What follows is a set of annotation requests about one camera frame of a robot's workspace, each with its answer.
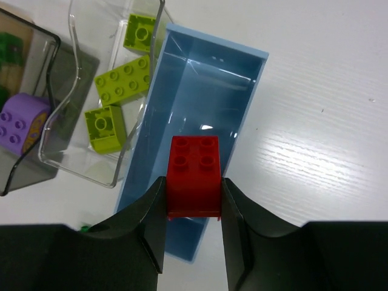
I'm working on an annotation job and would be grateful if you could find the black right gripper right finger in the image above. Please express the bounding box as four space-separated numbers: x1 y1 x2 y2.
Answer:
221 178 387 290

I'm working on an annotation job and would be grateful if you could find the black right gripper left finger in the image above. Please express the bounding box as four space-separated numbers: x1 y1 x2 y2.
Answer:
1 177 167 290

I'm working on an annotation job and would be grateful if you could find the red square lego brick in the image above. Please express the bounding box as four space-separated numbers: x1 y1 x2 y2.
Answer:
166 136 221 218

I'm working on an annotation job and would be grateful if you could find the lime long lego brick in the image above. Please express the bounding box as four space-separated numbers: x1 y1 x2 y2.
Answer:
95 55 151 107

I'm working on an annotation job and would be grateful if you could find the purple rounded block with studs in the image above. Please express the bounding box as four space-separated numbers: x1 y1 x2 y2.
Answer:
1 93 51 156

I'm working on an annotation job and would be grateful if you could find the green square lego brick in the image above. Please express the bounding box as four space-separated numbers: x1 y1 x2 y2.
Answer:
0 32 24 66

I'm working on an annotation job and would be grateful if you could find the blue plastic bin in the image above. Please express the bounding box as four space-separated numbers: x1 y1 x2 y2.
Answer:
114 22 270 263

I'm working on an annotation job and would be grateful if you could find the grey translucent bin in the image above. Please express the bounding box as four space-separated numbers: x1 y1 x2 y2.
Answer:
0 7 101 197

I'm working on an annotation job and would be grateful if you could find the orange translucent bin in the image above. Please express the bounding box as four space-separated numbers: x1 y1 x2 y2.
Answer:
1 12 33 105

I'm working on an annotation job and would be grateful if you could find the clear plastic bin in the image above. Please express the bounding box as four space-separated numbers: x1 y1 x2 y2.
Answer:
38 1 172 188

